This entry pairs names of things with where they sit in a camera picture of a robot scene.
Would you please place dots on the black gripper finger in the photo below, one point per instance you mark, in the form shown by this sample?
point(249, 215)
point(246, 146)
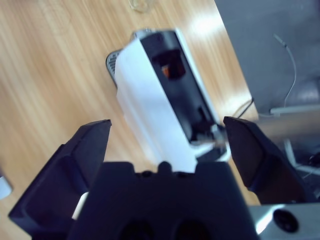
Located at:
point(257, 162)
point(80, 160)

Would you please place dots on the orange coffee capsule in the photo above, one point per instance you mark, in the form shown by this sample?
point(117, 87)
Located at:
point(167, 71)

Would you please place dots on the clear drinking glass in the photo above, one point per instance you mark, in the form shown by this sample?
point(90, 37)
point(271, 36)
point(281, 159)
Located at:
point(141, 5)

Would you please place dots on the white capsule coffee machine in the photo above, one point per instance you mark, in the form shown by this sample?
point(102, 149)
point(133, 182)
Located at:
point(145, 100)

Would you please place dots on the metal grille drip tray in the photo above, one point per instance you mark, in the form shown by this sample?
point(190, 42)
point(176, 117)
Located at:
point(112, 65)

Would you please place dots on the white metal frame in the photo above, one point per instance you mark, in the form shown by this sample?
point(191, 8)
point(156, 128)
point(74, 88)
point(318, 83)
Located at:
point(287, 111)

